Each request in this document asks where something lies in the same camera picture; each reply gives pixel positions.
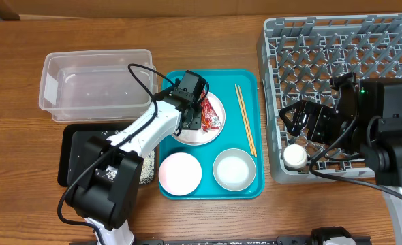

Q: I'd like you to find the pile of cooked rice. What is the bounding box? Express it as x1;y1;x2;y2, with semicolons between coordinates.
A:
98;130;155;184

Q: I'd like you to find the white paper cup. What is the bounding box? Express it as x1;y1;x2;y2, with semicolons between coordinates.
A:
283;144;307;170

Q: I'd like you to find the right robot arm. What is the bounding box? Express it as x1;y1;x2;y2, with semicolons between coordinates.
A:
279;72;402;244

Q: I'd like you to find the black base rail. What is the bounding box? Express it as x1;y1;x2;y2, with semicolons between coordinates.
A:
69;236;372;245

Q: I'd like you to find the grey-white bowl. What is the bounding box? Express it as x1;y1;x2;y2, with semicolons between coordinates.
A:
213;148;257;192

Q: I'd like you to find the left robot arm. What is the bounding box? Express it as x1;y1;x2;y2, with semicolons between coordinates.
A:
57;71;209;244

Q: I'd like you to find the clear plastic storage bin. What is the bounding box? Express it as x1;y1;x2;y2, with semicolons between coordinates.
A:
39;49;157;123

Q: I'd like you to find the grey dishwasher rack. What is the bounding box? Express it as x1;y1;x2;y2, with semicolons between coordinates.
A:
257;13;402;184

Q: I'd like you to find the teal plastic serving tray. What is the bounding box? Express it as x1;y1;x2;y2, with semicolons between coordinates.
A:
159;69;264;200

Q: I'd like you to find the red snack wrapper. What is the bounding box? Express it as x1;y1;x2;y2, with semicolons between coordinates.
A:
201;93;221;132

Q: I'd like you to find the large white plate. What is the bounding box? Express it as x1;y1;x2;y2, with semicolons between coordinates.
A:
171;93;226;146

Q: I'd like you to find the black plastic tray bin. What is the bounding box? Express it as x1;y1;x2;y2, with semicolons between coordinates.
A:
57;122;131;187

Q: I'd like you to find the wooden chopstick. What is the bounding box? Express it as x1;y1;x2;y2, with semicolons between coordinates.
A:
234;84;250;147
237;85;258;157

